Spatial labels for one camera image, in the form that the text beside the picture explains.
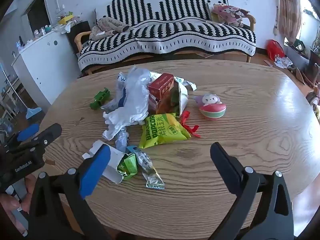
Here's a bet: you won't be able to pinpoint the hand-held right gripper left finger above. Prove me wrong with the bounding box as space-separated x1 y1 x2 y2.
26 144 112 240

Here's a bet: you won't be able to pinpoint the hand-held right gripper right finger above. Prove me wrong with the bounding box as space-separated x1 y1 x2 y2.
207 142 294 240

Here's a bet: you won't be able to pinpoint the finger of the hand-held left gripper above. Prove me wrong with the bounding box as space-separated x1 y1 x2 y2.
6 124 40 147
10 123 62 153

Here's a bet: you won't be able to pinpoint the blue white snack wrapper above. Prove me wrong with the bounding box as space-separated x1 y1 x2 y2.
126 145 165 189

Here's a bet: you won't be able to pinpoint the clear plastic bag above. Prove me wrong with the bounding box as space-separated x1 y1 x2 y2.
102 65 152 140

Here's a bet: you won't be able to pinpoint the person's left hand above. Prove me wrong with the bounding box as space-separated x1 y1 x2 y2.
0 175 37 235

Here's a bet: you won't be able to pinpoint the white cardboard box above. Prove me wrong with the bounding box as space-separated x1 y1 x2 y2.
82 140 125 184

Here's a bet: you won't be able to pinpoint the green foil wrapper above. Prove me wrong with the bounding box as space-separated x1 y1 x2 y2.
117 152 138 181

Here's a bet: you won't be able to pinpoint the crumpled pale blue wrapper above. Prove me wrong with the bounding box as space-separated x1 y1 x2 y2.
115 129 130 153

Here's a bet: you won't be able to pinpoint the pink round toy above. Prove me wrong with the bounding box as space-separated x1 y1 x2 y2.
194 93 227 121

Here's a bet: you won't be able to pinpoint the red ribbon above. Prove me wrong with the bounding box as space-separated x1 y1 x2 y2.
179 110 201 138

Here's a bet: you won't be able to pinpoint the green toy car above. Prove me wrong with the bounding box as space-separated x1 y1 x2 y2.
90 87 111 110

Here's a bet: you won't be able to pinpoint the green popcorn packet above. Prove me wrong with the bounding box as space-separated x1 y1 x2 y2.
138 113 192 149

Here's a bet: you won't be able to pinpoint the white cabinet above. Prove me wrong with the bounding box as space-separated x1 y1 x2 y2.
11 27 80 108

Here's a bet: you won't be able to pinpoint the wooden table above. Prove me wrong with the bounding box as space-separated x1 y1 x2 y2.
37 59 318 240

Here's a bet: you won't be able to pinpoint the white green wrapper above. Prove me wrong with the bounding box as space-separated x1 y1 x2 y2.
174 76 197 118

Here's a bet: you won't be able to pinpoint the brown printed carton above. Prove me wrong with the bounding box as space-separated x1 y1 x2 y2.
149 90 180 117

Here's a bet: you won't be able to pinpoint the white blue plastic packet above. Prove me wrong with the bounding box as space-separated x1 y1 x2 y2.
101 72 130 112

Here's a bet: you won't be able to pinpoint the red carton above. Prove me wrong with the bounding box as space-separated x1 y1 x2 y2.
147 73 175 100

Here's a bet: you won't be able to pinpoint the scattered white papers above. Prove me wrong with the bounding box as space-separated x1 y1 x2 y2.
274 55 293 69

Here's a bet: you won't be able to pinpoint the red plastic bag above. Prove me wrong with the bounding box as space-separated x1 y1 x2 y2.
266 39 285 60

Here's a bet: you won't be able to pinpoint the grey storage bin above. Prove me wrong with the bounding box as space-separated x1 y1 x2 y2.
284 37 310 67

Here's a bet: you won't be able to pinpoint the beige clothes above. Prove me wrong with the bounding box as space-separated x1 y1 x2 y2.
89 17 130 40

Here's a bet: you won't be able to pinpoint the black white striped blanket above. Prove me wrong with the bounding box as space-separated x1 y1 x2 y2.
77 0 257 73

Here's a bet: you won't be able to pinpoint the potted plant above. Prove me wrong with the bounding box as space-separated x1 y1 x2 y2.
310 34 320 55

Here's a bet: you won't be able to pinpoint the pink cartoon cushion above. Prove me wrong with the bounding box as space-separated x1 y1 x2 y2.
211 4 250 27

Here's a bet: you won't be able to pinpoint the patterned curtain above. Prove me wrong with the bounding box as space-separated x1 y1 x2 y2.
279 0 302 44

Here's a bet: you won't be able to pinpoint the wooden frame sofa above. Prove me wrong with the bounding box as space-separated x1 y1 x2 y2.
74 0 257 74

